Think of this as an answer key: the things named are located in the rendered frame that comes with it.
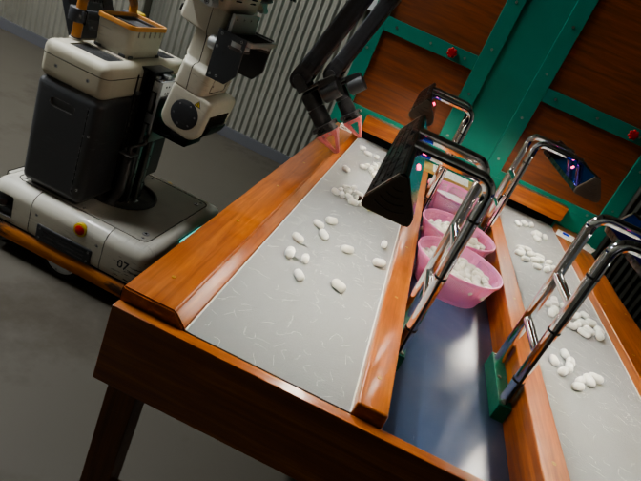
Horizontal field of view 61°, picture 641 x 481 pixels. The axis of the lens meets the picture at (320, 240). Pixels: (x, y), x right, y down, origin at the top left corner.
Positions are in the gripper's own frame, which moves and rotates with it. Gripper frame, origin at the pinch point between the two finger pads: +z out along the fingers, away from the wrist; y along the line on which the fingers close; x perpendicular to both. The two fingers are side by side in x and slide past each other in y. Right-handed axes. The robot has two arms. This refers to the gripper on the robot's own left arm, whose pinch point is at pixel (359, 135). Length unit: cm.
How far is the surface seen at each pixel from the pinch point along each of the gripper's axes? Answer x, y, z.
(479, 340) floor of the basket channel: -22, -78, 54
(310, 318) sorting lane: 1, -115, 19
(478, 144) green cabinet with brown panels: -38, 47, 29
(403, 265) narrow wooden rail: -12, -77, 29
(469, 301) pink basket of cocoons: -22, -65, 49
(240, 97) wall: 107, 187, -46
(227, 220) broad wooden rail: 16, -97, -3
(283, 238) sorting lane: 10, -87, 8
